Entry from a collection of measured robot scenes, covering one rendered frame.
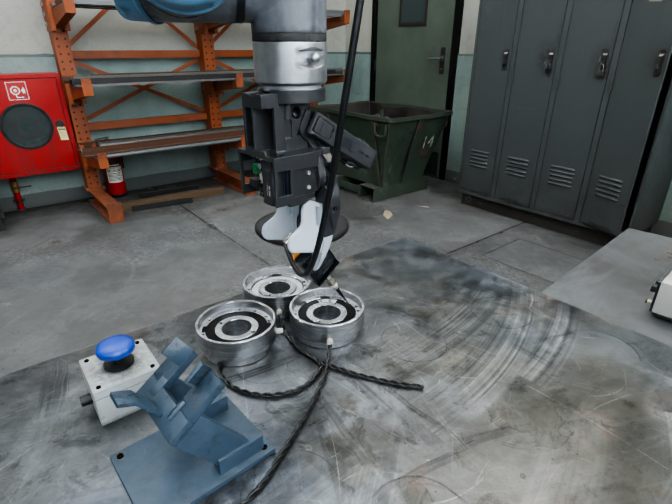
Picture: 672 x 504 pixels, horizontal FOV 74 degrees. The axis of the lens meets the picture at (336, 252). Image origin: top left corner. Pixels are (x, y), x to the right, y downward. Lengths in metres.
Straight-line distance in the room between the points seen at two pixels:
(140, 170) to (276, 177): 4.01
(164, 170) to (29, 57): 1.28
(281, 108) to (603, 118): 2.84
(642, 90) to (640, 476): 2.67
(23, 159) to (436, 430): 3.79
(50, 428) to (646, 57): 3.00
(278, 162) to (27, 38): 3.83
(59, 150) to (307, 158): 3.65
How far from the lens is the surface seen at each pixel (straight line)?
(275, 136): 0.48
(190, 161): 4.58
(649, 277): 1.28
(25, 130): 4.03
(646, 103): 3.06
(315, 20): 0.48
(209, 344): 0.59
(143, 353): 0.58
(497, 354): 0.65
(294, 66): 0.47
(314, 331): 0.60
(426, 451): 0.50
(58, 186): 4.34
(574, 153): 3.29
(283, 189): 0.48
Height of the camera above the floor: 1.17
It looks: 25 degrees down
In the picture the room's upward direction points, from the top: straight up
